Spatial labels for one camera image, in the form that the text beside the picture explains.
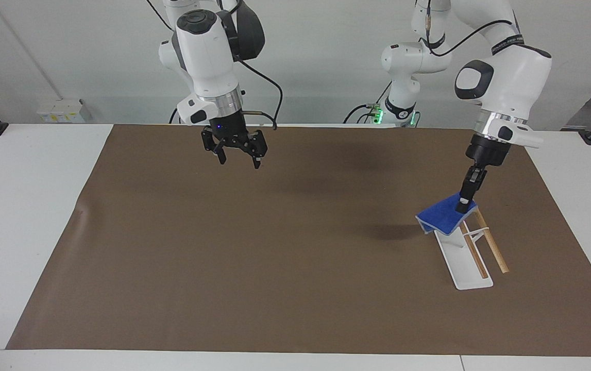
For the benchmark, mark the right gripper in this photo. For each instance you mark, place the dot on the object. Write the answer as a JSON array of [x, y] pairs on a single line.
[[229, 128]]

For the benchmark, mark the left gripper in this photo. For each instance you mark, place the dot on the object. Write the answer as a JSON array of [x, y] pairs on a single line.
[[487, 152]]

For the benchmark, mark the blue towel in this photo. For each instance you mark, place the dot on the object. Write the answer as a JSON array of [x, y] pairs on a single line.
[[442, 216]]

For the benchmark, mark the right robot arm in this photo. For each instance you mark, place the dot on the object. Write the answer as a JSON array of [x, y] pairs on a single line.
[[206, 56]]

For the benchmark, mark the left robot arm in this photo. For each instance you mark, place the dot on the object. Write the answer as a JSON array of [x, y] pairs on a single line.
[[506, 77]]

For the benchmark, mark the white rack with wooden bars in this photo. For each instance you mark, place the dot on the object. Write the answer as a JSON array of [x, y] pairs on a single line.
[[462, 263]]

